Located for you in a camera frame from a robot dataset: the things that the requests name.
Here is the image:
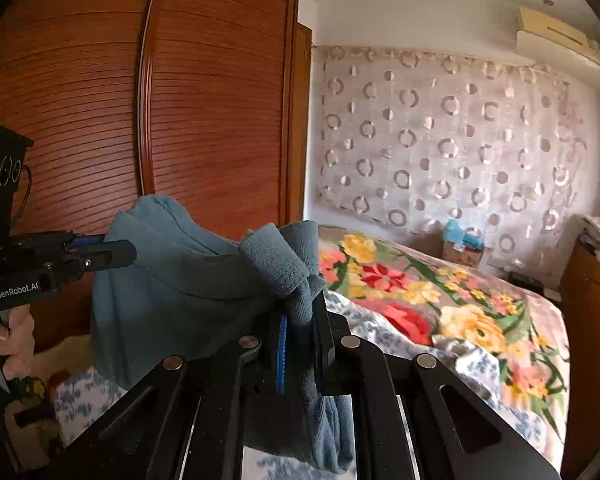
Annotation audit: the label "person's left hand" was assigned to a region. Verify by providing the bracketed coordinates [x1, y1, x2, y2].
[0, 304, 35, 380]

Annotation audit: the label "tissue box with blue bag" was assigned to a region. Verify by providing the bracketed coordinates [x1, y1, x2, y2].
[442, 219, 484, 268]

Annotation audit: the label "colourful flower blanket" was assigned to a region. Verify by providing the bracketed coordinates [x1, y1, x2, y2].
[318, 226, 570, 467]

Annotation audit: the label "blue floral white bedspread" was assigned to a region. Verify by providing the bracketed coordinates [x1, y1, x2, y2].
[54, 292, 557, 479]

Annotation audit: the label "teal blue shorts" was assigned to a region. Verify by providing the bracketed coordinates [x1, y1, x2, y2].
[92, 195, 354, 474]

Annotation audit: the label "white wall air conditioner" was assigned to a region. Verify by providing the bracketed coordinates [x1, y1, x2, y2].
[516, 6, 600, 90]

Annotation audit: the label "stack of papers on cabinet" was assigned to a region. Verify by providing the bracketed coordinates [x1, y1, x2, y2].
[578, 216, 600, 255]

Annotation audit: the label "pink circle-patterned curtain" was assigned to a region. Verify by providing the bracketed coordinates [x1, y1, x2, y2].
[315, 46, 588, 280]

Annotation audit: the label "long wooden cabinet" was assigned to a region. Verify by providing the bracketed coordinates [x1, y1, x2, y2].
[559, 243, 600, 479]

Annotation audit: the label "brown wooden slatted wardrobe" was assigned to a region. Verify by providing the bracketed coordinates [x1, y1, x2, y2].
[0, 0, 314, 356]

